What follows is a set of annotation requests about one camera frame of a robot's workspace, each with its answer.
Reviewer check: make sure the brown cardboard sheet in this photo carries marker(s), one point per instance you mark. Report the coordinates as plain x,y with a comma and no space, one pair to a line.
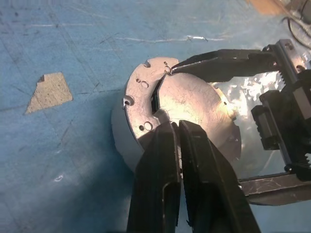
267,6

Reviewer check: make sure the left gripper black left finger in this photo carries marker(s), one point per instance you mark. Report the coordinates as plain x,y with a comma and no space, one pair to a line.
155,182

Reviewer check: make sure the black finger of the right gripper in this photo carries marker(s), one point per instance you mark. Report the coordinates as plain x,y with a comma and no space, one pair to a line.
230,63
272,190

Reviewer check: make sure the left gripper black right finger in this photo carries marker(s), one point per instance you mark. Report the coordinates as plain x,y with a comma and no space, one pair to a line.
209,189

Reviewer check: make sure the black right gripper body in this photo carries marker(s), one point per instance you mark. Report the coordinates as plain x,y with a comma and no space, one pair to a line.
298,102

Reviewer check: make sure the silver motor housing lid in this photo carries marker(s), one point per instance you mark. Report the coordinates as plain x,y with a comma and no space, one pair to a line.
189,97

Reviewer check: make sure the blue plastic table cover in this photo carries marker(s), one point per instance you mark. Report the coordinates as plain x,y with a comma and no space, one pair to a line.
73,36

